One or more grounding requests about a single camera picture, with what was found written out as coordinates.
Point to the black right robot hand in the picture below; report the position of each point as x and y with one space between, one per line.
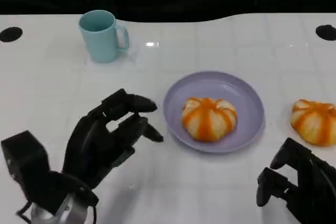
315 187

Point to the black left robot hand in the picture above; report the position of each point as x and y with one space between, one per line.
92 140

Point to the orange white toy bread roll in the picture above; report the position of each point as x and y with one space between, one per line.
315 124
210 121

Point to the pale green mug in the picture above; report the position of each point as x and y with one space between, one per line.
101 43

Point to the lilac plate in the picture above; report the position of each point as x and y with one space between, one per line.
244 98

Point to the black round table grommet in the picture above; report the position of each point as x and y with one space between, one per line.
10 34
326 32

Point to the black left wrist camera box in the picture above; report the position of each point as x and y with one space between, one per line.
26 155

